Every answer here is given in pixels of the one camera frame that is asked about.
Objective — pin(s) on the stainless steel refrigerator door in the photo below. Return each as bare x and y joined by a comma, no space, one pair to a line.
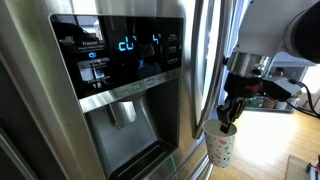
48,133

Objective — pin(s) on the black dispenser control panel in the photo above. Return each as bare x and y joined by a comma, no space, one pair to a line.
102,53

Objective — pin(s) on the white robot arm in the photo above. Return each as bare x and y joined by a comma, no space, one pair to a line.
260,30

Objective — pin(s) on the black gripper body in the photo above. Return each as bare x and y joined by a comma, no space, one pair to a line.
241,87

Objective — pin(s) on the patterned paper cup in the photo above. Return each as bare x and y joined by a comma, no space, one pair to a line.
219,144

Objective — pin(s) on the metal dispenser lever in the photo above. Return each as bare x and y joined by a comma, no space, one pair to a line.
123,113

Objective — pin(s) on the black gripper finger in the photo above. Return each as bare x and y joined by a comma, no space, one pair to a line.
225,112
238,107

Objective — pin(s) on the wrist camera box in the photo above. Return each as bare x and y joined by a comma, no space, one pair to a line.
279,88

